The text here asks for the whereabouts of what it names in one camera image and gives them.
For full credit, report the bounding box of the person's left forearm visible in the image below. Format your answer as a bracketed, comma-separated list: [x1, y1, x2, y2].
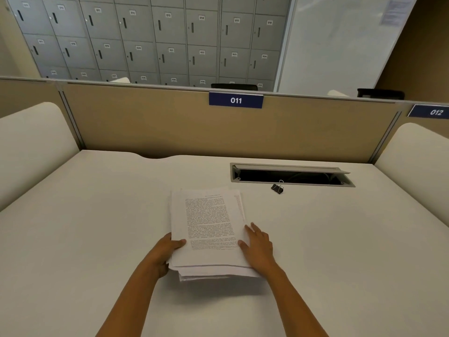
[95, 256, 168, 337]

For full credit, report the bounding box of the person's right hand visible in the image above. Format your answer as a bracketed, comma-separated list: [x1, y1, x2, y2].
[238, 223, 280, 278]

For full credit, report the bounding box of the person's right forearm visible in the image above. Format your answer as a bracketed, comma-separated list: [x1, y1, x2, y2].
[261, 262, 330, 337]

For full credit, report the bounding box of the wall of grey lockers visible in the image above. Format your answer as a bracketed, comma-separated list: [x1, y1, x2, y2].
[6, 0, 294, 92]

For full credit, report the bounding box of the printed paper notice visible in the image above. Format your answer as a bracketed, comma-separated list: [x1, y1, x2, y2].
[381, 0, 410, 27]

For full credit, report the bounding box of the white rounded side divider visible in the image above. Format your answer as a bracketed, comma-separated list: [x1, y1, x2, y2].
[374, 123, 449, 227]
[0, 102, 81, 212]

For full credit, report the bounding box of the black chair back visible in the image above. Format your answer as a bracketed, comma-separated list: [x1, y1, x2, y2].
[357, 88, 405, 101]
[211, 83, 259, 92]

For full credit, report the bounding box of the grey desk cable box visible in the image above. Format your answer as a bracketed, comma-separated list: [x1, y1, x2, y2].
[230, 163, 356, 188]

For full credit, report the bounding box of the blue number sign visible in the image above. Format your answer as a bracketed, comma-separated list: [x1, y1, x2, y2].
[407, 104, 449, 120]
[209, 91, 264, 109]

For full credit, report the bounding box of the white whiteboard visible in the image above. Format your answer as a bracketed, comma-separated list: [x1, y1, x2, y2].
[276, 0, 420, 97]

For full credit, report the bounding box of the person's left hand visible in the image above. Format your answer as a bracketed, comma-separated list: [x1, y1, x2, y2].
[147, 233, 187, 280]

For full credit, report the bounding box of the stack of printed white paper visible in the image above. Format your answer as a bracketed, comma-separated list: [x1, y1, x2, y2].
[169, 187, 262, 282]

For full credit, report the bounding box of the beige desk partition panel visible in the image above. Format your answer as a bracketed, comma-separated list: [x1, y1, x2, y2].
[368, 101, 449, 165]
[0, 76, 82, 148]
[58, 81, 404, 165]

